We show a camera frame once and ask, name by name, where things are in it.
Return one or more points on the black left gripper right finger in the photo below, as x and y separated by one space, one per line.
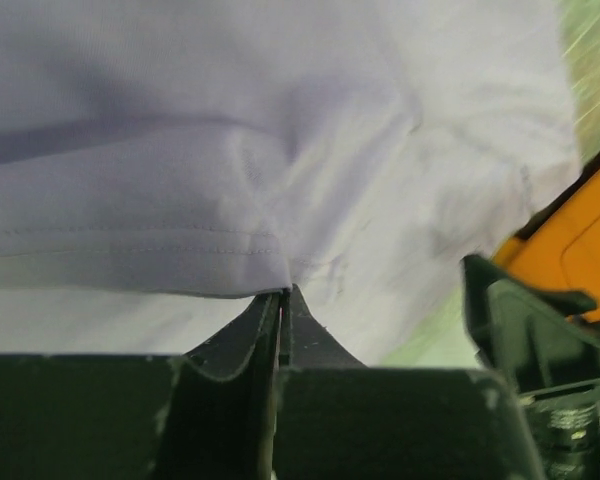
339 419

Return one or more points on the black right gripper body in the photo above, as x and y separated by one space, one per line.
548 355

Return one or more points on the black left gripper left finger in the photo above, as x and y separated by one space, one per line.
207 414

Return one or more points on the purple t shirt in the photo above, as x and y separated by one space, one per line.
163 161

